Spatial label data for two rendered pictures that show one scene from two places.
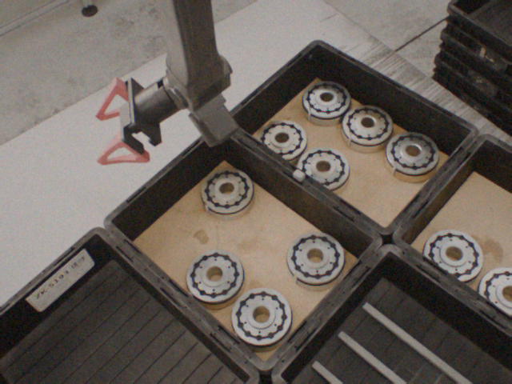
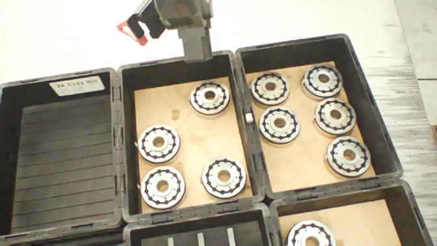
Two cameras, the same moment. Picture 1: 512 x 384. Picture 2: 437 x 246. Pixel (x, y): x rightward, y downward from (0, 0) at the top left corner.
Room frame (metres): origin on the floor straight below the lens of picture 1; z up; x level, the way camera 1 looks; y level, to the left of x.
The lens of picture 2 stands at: (0.21, -0.24, 1.68)
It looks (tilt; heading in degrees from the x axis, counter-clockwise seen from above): 63 degrees down; 36
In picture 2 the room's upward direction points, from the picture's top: 4 degrees counter-clockwise
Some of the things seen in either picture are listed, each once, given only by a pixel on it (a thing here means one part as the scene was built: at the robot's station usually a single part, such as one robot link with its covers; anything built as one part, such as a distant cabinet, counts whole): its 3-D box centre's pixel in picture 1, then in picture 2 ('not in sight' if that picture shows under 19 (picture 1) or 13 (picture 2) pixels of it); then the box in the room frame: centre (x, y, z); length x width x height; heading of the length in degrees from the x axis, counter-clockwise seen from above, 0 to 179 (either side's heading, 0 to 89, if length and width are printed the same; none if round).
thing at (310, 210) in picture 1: (242, 247); (186, 137); (0.48, 0.04, 0.87); 0.40 x 0.30 x 0.11; 41
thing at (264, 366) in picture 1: (238, 234); (184, 128); (0.48, 0.04, 0.92); 0.40 x 0.30 x 0.02; 41
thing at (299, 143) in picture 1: (282, 139); (270, 87); (0.71, -0.07, 0.86); 0.10 x 0.10 x 0.01
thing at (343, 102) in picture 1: (326, 99); (323, 79); (0.81, -0.17, 0.86); 0.10 x 0.10 x 0.01
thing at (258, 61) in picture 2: (346, 145); (307, 119); (0.67, -0.19, 0.87); 0.40 x 0.30 x 0.11; 41
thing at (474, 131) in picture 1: (347, 129); (311, 109); (0.67, -0.19, 0.92); 0.40 x 0.30 x 0.02; 41
